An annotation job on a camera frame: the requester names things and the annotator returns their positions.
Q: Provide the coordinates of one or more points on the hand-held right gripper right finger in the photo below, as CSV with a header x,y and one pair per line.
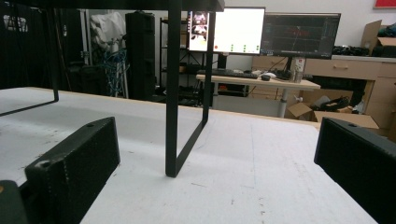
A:
x,y
358,161

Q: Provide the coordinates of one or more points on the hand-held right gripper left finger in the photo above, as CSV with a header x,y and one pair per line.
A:
x,y
71,168

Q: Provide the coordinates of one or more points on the flat cardboard box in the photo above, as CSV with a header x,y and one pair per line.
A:
x,y
345,119

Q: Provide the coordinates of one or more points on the open cardboard box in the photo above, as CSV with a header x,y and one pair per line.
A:
x,y
303,111

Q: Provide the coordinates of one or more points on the wooden drawer cabinet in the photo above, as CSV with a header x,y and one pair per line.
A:
x,y
373,81

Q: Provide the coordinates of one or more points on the clear drinking glass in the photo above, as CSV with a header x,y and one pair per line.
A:
x,y
298,76

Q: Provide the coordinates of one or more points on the black metal shelf stand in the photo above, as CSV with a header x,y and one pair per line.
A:
x,y
172,93

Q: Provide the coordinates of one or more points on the cardboard box on cabinet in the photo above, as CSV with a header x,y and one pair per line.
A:
x,y
378,37

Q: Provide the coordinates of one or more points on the light wooden office desk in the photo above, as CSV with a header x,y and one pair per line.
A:
x,y
258,82

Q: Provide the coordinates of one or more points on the black curtain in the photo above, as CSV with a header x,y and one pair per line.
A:
x,y
23,46

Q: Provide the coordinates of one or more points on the black tall case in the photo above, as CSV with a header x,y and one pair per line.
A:
x,y
140,56

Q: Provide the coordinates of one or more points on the dark screen monitor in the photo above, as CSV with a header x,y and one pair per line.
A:
x,y
299,35

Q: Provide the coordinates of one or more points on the white cloth bundle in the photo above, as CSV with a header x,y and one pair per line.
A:
x,y
107,28

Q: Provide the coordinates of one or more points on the black keyboard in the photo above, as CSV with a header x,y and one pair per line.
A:
x,y
229,73

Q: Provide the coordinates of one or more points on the bright white monitor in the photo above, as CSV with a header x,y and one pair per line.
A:
x,y
238,31

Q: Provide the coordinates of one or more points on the red wall picture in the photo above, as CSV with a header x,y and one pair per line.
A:
x,y
384,3

